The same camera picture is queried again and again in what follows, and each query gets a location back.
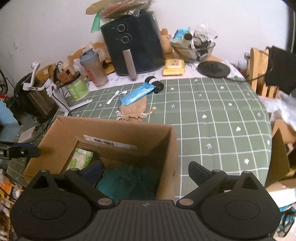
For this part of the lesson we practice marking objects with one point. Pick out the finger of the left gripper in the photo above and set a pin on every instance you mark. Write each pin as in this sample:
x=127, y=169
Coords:
x=10, y=150

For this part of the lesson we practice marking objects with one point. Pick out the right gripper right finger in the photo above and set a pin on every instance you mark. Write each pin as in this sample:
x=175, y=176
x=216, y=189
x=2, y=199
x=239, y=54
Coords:
x=231, y=206

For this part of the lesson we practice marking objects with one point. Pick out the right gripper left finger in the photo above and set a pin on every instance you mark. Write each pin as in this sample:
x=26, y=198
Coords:
x=57, y=206

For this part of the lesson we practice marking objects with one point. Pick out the green wet wipes pack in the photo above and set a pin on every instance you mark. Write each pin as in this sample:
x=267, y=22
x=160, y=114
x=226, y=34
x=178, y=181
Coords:
x=80, y=159

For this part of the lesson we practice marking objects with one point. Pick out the teal mesh bath sponge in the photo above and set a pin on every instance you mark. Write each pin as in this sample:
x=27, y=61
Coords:
x=130, y=183

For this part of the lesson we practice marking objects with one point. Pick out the brown drawstring pouch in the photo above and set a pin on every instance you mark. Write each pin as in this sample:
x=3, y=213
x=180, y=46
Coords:
x=135, y=112

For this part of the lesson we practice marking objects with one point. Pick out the blue wet wipes pack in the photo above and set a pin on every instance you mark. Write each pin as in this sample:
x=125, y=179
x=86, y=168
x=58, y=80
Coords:
x=137, y=94

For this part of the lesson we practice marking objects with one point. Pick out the white flat device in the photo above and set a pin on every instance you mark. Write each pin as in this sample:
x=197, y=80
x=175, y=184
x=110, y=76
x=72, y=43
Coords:
x=27, y=135

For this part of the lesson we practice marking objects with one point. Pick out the white phone gimbal tripod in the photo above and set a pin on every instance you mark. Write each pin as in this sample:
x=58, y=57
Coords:
x=52, y=91

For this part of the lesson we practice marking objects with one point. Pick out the cardboard box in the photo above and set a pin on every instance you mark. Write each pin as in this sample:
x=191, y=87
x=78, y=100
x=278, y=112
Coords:
x=116, y=143

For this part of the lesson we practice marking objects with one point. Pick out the green label jar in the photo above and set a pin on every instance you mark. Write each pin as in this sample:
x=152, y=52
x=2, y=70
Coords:
x=77, y=87

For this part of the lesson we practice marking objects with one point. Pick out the clear plastic bag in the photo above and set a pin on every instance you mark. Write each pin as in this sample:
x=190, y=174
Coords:
x=282, y=108

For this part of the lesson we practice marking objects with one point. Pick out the grey lid shaker bottle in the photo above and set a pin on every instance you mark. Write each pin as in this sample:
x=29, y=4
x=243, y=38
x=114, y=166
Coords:
x=93, y=66

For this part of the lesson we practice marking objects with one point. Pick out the black kettle base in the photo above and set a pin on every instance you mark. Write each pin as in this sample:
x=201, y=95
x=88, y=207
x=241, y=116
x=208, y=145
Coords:
x=213, y=69

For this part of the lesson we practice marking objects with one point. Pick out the wooden rack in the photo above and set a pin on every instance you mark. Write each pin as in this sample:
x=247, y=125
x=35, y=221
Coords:
x=259, y=64

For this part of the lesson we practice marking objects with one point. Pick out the black cloth on rack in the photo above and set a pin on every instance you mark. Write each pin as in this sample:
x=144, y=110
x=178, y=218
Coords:
x=282, y=74

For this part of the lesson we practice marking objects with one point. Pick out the yellow wipes pack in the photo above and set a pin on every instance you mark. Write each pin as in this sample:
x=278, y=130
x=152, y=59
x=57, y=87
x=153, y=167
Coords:
x=174, y=67

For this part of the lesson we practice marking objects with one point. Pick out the black air fryer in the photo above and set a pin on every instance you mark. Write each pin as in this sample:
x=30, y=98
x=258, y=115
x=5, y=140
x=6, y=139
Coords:
x=139, y=35

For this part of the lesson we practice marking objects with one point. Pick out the glass bowl with clutter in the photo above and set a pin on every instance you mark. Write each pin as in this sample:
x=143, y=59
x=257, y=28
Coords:
x=194, y=44

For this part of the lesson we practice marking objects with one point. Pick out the bag of paper plates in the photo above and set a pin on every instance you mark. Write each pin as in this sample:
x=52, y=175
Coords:
x=110, y=9

